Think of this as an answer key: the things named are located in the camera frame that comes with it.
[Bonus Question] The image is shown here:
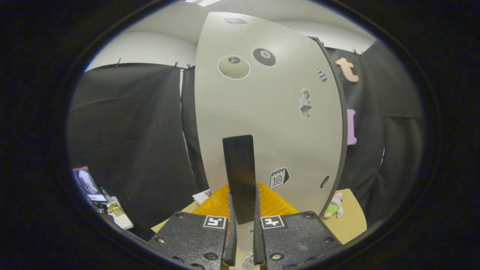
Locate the white spine book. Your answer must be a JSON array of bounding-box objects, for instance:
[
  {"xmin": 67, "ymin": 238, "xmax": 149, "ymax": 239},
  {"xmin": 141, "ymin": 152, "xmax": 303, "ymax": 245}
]
[{"xmin": 192, "ymin": 189, "xmax": 211, "ymax": 205}]

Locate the pink and green plush toy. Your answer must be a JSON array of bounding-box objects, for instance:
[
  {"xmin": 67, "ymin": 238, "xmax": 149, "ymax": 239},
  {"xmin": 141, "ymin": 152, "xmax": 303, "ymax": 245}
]
[{"xmin": 323, "ymin": 192, "xmax": 344, "ymax": 219}]

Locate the black door handle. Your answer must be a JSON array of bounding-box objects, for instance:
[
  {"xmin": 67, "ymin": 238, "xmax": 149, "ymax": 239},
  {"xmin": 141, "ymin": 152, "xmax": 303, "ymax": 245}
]
[{"xmin": 222, "ymin": 135, "xmax": 257, "ymax": 225}]

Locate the white side table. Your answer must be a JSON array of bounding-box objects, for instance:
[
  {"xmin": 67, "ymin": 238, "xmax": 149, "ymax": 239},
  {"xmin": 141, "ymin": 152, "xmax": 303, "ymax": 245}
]
[{"xmin": 99, "ymin": 196, "xmax": 134, "ymax": 230}]

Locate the white slipper shoe red print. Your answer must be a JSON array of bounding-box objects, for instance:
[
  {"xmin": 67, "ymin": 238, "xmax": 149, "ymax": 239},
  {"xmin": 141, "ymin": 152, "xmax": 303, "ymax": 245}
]
[{"xmin": 242, "ymin": 252, "xmax": 259, "ymax": 270}]

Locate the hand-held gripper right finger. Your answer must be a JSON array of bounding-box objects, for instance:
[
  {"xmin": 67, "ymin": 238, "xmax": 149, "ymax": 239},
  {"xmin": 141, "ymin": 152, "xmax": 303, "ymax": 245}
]
[{"xmin": 253, "ymin": 182, "xmax": 342, "ymax": 270}]

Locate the ceiling light panel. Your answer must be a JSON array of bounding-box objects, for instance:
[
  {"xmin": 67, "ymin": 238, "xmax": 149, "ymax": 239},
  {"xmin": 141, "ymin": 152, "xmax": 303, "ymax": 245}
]
[{"xmin": 186, "ymin": 0, "xmax": 225, "ymax": 7}]

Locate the dark grey shoe cabinet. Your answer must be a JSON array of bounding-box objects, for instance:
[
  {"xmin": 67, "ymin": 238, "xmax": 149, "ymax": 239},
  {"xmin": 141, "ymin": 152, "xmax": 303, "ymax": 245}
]
[{"xmin": 311, "ymin": 37, "xmax": 348, "ymax": 218}]

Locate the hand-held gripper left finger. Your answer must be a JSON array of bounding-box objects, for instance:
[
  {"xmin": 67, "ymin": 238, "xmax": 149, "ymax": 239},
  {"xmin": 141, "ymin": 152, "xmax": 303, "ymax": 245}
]
[{"xmin": 147, "ymin": 183, "xmax": 238, "ymax": 270}]

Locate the black backdrop cloth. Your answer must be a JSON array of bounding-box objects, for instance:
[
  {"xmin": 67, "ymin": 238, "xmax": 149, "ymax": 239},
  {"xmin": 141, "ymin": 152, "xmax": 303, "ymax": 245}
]
[{"xmin": 67, "ymin": 39, "xmax": 426, "ymax": 240}]

